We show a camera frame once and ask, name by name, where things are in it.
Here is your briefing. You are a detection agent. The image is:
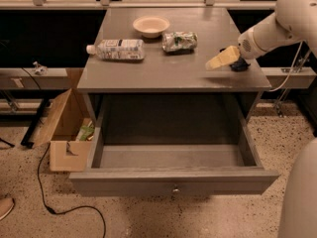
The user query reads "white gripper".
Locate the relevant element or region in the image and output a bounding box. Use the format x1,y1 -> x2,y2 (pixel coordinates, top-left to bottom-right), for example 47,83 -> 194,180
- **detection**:
205,30 -> 265,70

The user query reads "dark blue rxbar wrapper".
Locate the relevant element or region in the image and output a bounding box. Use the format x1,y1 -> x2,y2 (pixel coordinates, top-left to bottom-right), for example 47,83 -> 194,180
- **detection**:
229,56 -> 249,72

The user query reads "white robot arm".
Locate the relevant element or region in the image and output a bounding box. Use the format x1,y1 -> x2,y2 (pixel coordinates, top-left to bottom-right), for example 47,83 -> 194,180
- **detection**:
205,0 -> 317,70

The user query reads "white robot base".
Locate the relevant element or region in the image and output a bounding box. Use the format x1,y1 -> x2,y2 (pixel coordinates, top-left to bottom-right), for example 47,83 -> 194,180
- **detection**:
278,139 -> 317,238

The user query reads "grey open top drawer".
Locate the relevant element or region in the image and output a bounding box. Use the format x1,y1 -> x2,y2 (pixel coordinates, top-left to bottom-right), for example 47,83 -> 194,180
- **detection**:
69,93 -> 279,196

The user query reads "white paper bowl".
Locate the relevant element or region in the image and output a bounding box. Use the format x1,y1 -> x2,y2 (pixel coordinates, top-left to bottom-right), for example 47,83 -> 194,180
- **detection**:
133,16 -> 170,39

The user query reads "grey cabinet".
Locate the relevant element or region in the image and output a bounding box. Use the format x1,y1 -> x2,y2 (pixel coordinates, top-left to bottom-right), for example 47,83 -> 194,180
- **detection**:
76,7 -> 272,124

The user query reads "clear plastic water bottle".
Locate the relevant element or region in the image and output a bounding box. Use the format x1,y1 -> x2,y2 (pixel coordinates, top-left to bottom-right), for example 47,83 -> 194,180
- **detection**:
86,39 -> 145,60

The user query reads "green packet in box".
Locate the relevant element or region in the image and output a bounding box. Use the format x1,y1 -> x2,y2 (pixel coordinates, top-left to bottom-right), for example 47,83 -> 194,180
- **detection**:
76,125 -> 94,141

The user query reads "open cardboard box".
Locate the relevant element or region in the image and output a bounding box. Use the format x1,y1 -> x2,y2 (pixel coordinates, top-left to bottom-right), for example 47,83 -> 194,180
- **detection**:
33,68 -> 91,172

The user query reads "small clear object on ledge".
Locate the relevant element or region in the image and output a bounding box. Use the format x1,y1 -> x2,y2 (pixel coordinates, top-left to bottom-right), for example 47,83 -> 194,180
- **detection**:
33,61 -> 48,75

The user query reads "black stand leg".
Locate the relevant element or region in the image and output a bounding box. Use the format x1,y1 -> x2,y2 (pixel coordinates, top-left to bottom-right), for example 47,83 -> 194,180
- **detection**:
21,98 -> 50,149

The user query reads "beige shoe tip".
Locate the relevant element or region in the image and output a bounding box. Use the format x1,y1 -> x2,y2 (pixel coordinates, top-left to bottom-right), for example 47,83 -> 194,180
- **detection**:
0,197 -> 15,220

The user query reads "black floor cable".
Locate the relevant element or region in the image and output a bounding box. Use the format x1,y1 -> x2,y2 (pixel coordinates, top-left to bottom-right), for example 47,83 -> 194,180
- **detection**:
37,143 -> 107,238

